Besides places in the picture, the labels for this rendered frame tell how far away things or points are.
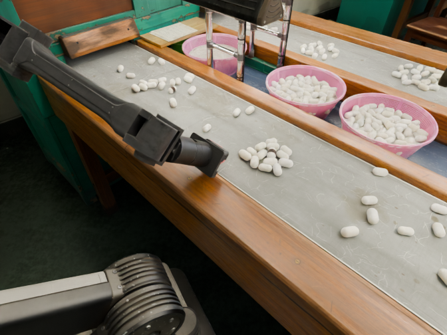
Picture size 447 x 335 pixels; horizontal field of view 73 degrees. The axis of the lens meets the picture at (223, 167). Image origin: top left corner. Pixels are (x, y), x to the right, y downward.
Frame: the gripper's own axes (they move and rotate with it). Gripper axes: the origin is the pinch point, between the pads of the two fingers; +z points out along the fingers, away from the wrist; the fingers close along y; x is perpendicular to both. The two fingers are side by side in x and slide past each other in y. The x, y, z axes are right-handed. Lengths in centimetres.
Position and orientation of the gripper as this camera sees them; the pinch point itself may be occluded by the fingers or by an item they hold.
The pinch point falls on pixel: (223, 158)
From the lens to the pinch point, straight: 75.0
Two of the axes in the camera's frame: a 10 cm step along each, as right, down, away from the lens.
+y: -7.2, -4.9, 4.9
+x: -4.6, 8.7, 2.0
